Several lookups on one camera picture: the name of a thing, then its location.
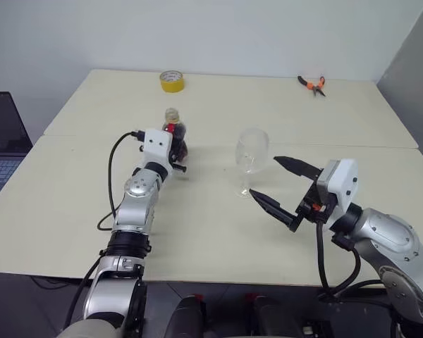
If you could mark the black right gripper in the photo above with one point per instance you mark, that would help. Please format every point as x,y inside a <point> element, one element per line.
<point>313,207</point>

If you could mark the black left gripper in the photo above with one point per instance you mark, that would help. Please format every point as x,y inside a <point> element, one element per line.
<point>174,160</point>

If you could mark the clear bottle with dark drink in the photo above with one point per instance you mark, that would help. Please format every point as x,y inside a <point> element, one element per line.
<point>178,137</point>

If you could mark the clear wine glass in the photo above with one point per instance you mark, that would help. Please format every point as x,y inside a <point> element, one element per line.
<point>252,151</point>

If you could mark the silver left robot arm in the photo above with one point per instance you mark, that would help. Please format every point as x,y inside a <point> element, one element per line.
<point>137,204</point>

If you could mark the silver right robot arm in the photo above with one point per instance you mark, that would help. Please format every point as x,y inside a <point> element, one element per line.
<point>391,232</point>

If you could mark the yellow tape roll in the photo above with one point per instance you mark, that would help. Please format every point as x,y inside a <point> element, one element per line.
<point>172,85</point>

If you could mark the orange black pliers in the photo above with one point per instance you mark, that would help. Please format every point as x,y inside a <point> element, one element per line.
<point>316,86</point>

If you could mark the dark rounded shape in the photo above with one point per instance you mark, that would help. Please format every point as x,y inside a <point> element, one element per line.
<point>188,317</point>
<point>271,317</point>

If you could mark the small black white device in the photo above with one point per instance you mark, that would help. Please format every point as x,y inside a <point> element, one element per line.
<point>312,331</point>

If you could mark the dark laptop computer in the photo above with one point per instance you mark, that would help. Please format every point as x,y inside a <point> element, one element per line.
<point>1,130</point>

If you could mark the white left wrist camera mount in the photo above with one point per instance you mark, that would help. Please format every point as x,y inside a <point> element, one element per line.
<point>157,144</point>

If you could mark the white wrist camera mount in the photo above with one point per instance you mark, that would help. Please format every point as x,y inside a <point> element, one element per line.
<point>342,179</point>
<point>157,144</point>

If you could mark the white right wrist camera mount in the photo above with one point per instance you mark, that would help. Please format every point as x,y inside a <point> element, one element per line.
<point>342,179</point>

